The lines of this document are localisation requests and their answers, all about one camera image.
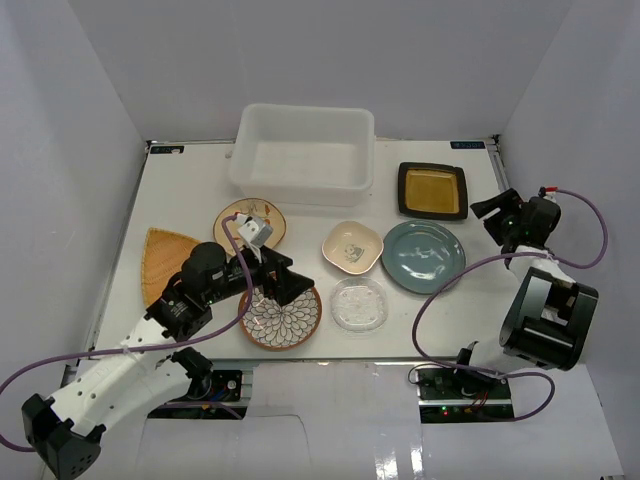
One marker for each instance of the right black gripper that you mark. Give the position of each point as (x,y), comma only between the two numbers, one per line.
(509,200)

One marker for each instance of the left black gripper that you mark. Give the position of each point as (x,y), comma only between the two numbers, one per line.
(273,270)

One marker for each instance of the floral patterned brown-rim plate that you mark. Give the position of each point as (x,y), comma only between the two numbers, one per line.
(277,328)

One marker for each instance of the beige bird painted plate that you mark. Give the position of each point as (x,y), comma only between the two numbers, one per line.
(253,207)

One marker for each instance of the clear glass plate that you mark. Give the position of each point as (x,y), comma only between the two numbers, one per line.
(359,305)

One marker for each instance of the cream panda square dish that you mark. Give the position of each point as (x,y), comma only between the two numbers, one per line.
(352,247)

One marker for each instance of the black square plate yellow centre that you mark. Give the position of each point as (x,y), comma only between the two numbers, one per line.
(432,191)

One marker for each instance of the teal round plate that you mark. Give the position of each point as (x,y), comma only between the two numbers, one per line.
(420,256)

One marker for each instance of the woven bamboo fan tray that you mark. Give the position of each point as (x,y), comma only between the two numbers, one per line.
(164,253)

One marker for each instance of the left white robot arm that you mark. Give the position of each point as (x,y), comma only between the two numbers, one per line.
(156,362)

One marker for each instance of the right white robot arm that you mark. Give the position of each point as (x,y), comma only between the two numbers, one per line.
(548,321)

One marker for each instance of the white plastic bin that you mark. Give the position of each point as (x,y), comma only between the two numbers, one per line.
(304,155)

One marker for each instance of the right blue table label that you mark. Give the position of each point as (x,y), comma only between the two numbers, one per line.
(467,145)

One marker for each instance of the blue table label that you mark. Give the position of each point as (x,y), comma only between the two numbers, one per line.
(166,149)
(467,145)

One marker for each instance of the left blue table label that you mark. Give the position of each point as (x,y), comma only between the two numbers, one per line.
(166,149)

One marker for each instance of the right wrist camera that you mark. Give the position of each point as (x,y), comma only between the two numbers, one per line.
(548,193)

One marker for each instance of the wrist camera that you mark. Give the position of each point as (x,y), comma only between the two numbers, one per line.
(253,231)
(548,193)

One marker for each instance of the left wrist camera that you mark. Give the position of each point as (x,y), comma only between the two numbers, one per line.
(253,231)

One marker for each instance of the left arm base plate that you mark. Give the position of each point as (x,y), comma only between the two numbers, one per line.
(219,397)

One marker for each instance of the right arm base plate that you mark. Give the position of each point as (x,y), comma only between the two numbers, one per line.
(446,397)

